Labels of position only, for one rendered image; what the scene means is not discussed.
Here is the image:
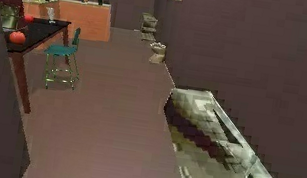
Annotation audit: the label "small red ball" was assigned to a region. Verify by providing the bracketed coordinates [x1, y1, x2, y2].
[23, 13, 35, 24]

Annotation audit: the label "dark table with brown legs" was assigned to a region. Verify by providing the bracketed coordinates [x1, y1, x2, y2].
[0, 12, 72, 119]

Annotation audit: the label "clear glass vase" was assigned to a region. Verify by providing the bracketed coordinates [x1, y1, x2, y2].
[43, 6, 57, 25]

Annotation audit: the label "teal chair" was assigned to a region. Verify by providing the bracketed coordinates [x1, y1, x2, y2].
[38, 22, 88, 95]

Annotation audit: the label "beige waste bin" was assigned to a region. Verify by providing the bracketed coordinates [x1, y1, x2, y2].
[146, 40, 168, 66]

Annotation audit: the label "grey shelf rack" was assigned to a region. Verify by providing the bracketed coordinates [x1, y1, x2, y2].
[137, 11, 160, 43]

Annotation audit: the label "large red ball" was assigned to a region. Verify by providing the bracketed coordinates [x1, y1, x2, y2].
[8, 29, 28, 47]

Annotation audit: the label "orange kitchen counter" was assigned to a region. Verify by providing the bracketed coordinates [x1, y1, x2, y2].
[17, 0, 115, 45]

